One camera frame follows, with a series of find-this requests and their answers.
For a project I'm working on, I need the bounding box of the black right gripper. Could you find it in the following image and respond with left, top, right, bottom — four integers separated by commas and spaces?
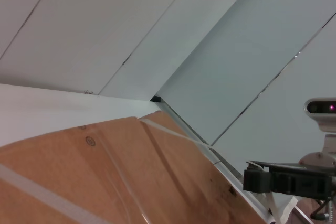
243, 159, 336, 201

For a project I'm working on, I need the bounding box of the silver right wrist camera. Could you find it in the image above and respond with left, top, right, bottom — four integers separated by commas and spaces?
299, 98, 336, 167

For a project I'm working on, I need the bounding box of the brown cardboard box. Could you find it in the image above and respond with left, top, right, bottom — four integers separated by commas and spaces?
0, 110, 267, 224

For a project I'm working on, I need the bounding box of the white paper piece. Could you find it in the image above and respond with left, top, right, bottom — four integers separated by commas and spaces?
257, 191, 299, 223

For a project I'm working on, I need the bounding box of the white plastic packing strap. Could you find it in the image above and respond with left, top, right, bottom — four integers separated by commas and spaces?
138, 118, 211, 149
0, 164, 107, 224

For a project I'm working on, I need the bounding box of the black cable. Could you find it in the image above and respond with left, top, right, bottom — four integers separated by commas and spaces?
311, 198, 332, 221

